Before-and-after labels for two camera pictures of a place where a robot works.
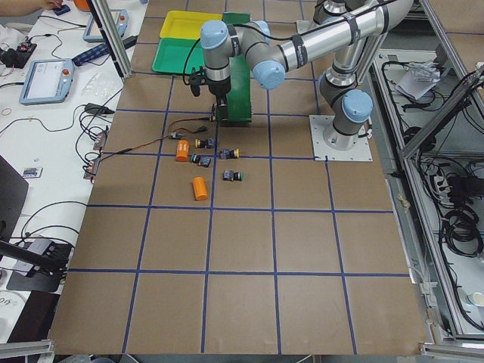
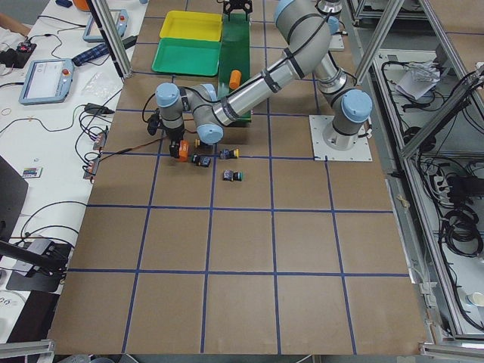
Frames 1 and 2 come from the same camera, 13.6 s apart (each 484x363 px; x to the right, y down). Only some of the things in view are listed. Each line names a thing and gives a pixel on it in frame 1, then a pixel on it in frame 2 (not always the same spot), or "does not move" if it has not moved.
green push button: [202, 161] does not move
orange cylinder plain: [200, 188] -> [235, 79]
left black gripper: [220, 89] -> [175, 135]
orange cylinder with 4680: [182, 150] does not move
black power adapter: [94, 108] does not move
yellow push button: [227, 153] does not move
